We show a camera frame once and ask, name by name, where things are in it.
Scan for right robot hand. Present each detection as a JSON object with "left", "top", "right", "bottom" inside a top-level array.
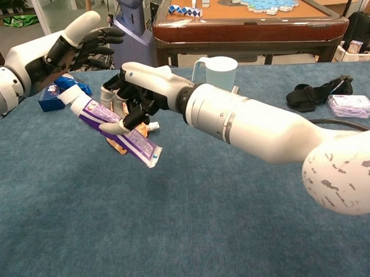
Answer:
[{"left": 97, "top": 59, "right": 198, "bottom": 136}]

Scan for clear box of purple picks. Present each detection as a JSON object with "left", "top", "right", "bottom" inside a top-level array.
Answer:
[{"left": 325, "top": 92, "right": 370, "bottom": 121}]

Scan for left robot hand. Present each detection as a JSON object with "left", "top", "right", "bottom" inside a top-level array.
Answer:
[{"left": 3, "top": 9, "right": 128, "bottom": 98}]

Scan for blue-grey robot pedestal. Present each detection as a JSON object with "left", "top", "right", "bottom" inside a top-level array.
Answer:
[{"left": 107, "top": 0, "right": 157, "bottom": 70}]

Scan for blue white snake puzzle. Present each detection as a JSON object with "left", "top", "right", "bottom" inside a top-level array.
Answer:
[{"left": 168, "top": 4, "right": 204, "bottom": 19}]

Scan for black fabric strap brace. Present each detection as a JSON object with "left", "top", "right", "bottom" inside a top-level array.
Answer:
[{"left": 285, "top": 74, "right": 355, "bottom": 113}]

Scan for blue cookie packet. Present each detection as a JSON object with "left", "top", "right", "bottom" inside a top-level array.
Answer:
[{"left": 53, "top": 72, "right": 93, "bottom": 97}]

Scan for brown wooden mahjong table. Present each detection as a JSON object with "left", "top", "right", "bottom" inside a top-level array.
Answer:
[{"left": 151, "top": 0, "right": 352, "bottom": 70}]

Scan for purple white toothpaste tube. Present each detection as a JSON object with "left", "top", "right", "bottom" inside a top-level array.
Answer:
[{"left": 57, "top": 83, "right": 164, "bottom": 172}]

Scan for black bag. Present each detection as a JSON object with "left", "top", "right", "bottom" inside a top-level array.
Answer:
[{"left": 341, "top": 11, "right": 370, "bottom": 53}]

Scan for orange spout pouch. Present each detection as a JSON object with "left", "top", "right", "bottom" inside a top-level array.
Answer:
[{"left": 104, "top": 96, "right": 161, "bottom": 156}]

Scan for light blue cup with handle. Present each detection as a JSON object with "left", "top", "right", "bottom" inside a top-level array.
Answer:
[{"left": 190, "top": 55, "right": 240, "bottom": 95}]

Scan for white plastic crate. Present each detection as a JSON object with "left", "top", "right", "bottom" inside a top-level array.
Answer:
[{"left": 332, "top": 43, "right": 370, "bottom": 63}]

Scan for small purple white carton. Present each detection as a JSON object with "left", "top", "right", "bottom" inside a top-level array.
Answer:
[{"left": 348, "top": 40, "right": 365, "bottom": 54}]

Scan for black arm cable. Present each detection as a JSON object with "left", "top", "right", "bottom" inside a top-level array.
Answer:
[{"left": 310, "top": 116, "right": 369, "bottom": 134}]

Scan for blue mahjong tile cluster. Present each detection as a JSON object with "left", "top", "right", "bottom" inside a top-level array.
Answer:
[{"left": 231, "top": 0, "right": 300, "bottom": 17}]

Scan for blue felt table cloth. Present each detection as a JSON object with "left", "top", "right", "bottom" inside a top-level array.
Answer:
[{"left": 0, "top": 60, "right": 370, "bottom": 277}]

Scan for dark blue carton box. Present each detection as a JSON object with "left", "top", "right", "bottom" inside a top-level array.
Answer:
[{"left": 37, "top": 83, "right": 66, "bottom": 112}]

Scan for green potted plants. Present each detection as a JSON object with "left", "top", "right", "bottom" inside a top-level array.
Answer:
[{"left": 0, "top": 0, "right": 29, "bottom": 15}]

